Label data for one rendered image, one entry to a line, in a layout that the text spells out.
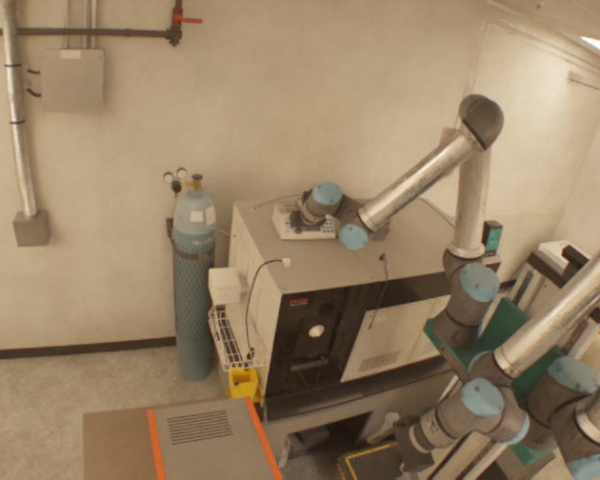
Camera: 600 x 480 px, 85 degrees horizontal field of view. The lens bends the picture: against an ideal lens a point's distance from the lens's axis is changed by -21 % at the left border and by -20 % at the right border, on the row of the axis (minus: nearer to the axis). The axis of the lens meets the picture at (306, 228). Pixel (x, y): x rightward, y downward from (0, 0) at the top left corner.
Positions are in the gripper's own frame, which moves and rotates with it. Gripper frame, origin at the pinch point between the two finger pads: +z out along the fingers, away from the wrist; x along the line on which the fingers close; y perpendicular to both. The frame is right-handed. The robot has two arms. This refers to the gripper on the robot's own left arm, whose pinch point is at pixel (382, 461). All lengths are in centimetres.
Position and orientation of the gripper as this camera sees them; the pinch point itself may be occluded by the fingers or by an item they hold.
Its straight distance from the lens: 105.1
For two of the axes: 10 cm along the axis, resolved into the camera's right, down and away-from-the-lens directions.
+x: 1.5, 6.0, -7.8
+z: -5.7, 7.0, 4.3
